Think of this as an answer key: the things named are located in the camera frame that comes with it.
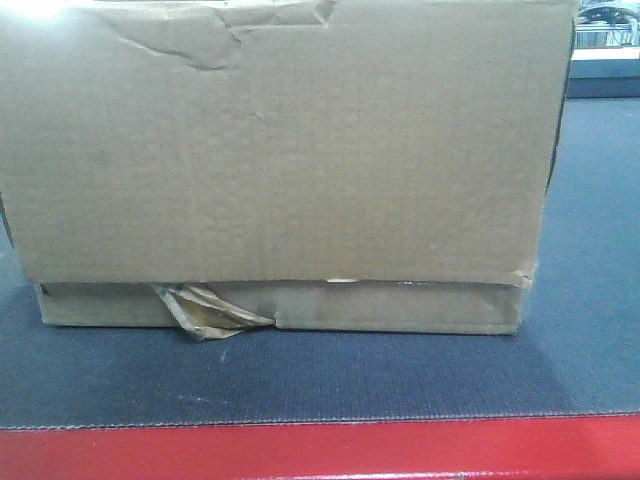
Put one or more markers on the brown cardboard carton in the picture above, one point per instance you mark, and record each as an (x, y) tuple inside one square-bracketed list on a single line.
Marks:
[(223, 166)]

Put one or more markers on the grey background machine frame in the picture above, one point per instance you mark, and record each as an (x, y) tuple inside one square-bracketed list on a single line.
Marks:
[(605, 62)]

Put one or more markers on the red conveyor side rail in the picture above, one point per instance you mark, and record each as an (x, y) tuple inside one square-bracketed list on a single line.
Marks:
[(581, 447)]

